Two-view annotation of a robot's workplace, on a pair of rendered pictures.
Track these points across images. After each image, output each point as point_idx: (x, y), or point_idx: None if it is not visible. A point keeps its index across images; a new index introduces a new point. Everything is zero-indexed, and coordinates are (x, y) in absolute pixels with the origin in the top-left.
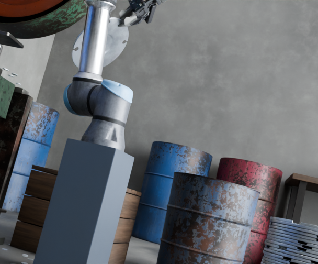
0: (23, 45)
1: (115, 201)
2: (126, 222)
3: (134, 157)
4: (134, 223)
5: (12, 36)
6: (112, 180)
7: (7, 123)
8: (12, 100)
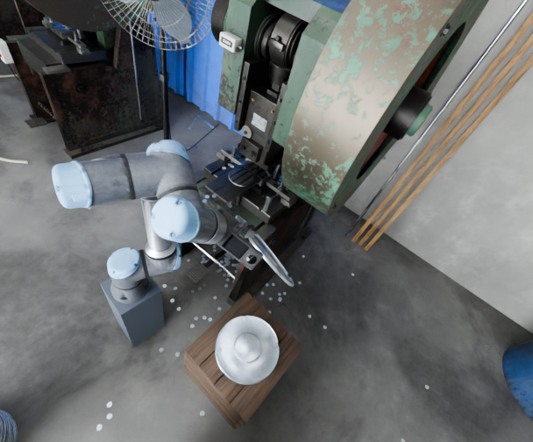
0: (225, 201)
1: (117, 316)
2: (217, 399)
3: (120, 315)
4: (240, 425)
5: (209, 189)
6: (108, 299)
7: None
8: None
